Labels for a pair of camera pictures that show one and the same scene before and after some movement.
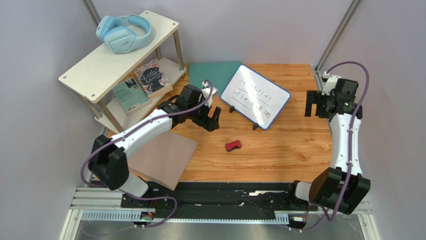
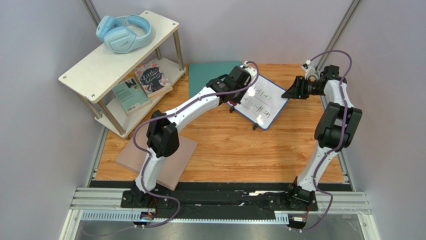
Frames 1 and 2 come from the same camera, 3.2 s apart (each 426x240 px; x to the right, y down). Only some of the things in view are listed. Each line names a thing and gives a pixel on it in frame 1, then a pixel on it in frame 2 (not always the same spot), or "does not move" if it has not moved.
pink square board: (163, 161) does not move
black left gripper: (210, 124) to (239, 100)
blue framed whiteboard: (254, 96) does not move
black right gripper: (319, 103) to (300, 88)
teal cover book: (131, 96) does not move
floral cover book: (153, 78) does not move
